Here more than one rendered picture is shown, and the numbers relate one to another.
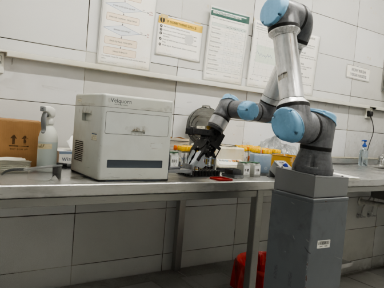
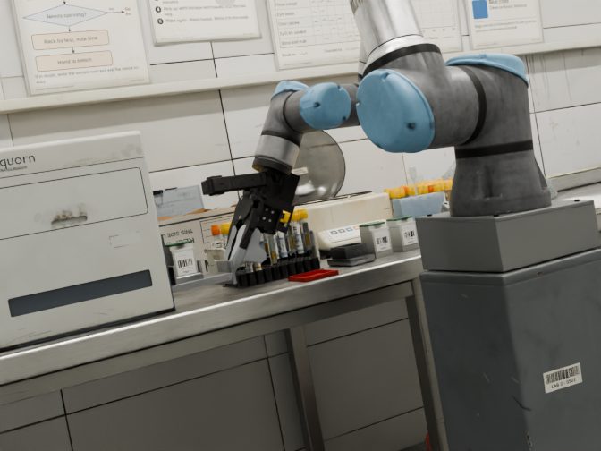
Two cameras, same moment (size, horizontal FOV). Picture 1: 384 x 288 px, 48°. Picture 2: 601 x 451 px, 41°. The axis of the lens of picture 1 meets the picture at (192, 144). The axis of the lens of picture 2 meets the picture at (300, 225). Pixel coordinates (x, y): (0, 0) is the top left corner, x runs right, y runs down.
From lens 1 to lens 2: 0.49 m
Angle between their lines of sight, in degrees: 9
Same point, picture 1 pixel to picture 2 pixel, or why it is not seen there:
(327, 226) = (560, 331)
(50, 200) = not seen: outside the picture
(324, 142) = (504, 131)
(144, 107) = (71, 161)
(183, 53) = (220, 27)
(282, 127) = (379, 121)
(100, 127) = not seen: outside the picture
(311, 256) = (536, 415)
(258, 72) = not seen: hidden behind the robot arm
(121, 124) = (21, 212)
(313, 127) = (457, 100)
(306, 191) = (484, 259)
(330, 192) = (550, 249)
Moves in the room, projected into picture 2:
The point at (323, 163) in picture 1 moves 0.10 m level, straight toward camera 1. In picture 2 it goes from (514, 182) to (501, 188)
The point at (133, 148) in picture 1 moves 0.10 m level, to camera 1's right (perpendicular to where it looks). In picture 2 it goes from (67, 259) to (129, 249)
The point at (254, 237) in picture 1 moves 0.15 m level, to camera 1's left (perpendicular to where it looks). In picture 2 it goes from (432, 387) to (353, 397)
